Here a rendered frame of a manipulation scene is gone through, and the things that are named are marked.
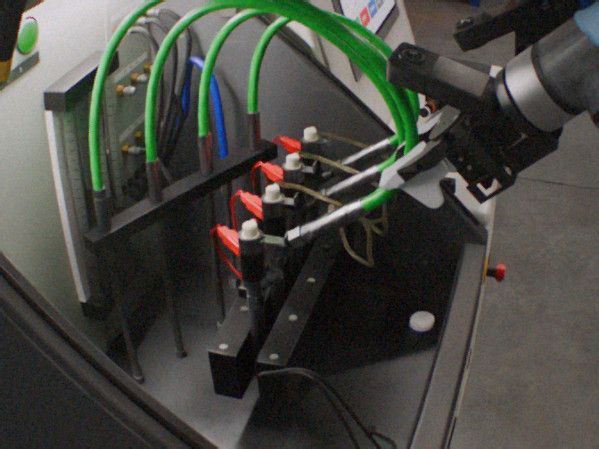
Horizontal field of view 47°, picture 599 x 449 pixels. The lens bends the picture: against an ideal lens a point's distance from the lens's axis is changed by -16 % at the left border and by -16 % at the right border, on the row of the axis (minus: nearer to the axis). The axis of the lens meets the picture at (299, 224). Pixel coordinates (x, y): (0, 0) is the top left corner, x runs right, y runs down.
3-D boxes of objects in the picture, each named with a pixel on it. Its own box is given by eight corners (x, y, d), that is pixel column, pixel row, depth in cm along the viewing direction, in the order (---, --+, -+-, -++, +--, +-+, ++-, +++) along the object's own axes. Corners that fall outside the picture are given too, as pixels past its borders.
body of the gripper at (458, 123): (475, 209, 73) (555, 160, 63) (414, 145, 71) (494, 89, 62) (496, 161, 77) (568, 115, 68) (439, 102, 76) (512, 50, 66)
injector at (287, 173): (319, 307, 111) (317, 174, 100) (284, 302, 112) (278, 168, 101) (324, 296, 113) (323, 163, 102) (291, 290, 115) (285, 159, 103)
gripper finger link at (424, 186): (405, 236, 79) (466, 193, 72) (363, 195, 78) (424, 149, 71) (414, 217, 81) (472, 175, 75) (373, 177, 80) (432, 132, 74)
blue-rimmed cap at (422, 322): (431, 335, 118) (432, 328, 117) (406, 331, 119) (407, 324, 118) (435, 319, 121) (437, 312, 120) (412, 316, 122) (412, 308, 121)
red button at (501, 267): (501, 292, 135) (505, 269, 132) (481, 289, 136) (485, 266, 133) (504, 275, 139) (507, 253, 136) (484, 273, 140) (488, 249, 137)
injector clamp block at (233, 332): (290, 442, 100) (285, 364, 92) (220, 427, 102) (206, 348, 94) (353, 296, 127) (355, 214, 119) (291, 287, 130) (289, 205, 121)
